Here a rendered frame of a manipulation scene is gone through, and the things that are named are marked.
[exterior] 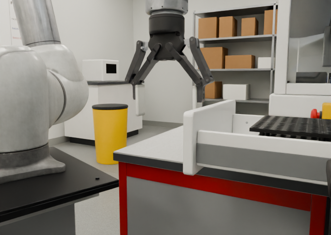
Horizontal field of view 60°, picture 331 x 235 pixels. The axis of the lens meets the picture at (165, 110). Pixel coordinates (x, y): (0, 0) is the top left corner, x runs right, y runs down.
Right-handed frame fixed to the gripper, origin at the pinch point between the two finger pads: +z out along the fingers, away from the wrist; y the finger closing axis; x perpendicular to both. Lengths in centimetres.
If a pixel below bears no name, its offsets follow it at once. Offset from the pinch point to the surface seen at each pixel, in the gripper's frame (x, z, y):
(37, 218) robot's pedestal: -17.4, 21.5, -21.4
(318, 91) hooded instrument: 83, -1, 30
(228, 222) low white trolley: 14.3, 29.7, 10.4
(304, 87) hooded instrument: 83, -3, 24
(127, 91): 313, 17, -229
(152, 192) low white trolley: 14.3, 25.8, -12.0
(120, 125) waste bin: 200, 47, -161
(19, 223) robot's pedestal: -20.5, 21.3, -22.6
